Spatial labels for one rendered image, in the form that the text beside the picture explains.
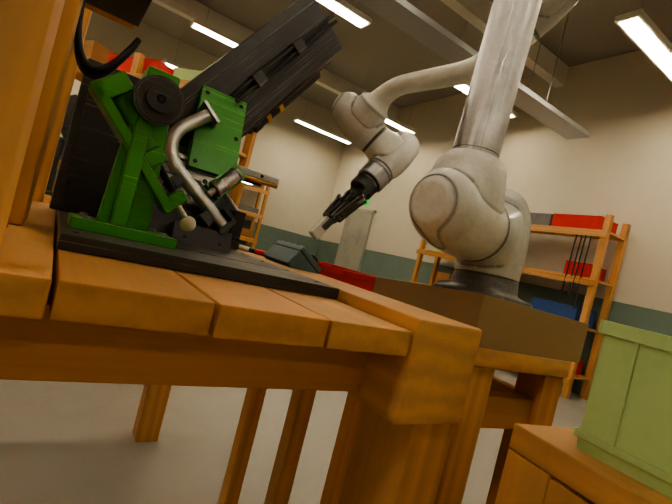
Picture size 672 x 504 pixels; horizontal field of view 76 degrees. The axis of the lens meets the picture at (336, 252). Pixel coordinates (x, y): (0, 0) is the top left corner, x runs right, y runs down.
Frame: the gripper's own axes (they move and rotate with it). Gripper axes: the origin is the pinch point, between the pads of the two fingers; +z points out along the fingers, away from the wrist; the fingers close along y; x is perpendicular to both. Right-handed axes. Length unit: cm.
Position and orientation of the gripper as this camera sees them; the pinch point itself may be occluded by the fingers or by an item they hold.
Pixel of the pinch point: (321, 228)
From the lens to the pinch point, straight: 119.4
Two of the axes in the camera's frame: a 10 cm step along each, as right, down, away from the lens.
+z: -6.6, 6.8, -3.2
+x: -5.2, -7.3, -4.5
